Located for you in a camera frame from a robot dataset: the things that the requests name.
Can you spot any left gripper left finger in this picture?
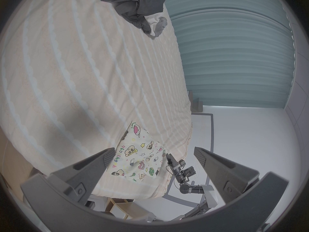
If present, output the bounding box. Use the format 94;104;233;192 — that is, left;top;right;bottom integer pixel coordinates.
49;148;116;204

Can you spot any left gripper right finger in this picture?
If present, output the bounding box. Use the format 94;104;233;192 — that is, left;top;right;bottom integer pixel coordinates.
194;147;260;205

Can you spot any white printed pyjama top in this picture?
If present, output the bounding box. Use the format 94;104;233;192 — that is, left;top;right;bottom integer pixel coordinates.
110;121;167;182

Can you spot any bed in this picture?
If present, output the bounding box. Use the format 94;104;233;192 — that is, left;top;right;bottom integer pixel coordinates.
0;0;215;206

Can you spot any pile of clothes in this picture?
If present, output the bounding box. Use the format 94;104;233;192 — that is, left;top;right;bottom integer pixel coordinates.
97;0;168;37

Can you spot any grey bedside table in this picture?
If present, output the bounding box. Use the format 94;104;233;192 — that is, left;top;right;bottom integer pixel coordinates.
188;90;204;113

